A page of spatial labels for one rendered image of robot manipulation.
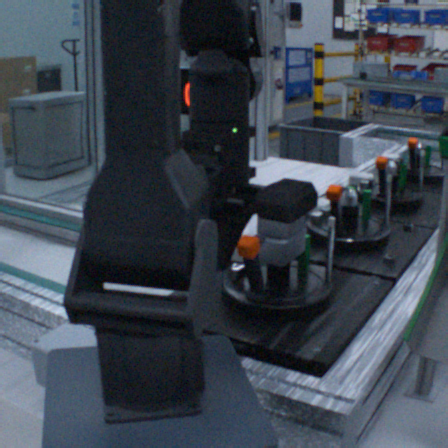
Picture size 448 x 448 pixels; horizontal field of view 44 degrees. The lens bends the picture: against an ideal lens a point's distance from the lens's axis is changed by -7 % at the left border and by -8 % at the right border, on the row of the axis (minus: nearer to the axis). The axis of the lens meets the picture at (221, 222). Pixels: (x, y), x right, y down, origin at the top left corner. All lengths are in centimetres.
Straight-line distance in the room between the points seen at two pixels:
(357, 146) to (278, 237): 124
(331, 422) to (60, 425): 28
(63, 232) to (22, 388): 40
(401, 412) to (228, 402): 38
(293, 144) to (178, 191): 243
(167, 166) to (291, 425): 34
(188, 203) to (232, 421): 14
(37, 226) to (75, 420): 81
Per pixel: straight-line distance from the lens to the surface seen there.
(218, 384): 42
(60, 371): 45
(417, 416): 75
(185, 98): 87
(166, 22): 34
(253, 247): 65
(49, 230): 114
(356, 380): 62
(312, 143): 273
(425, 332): 62
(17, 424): 74
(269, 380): 61
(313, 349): 64
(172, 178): 34
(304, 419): 59
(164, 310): 34
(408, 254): 92
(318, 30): 1210
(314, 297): 71
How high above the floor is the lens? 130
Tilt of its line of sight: 19 degrees down
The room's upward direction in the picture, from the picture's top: straight up
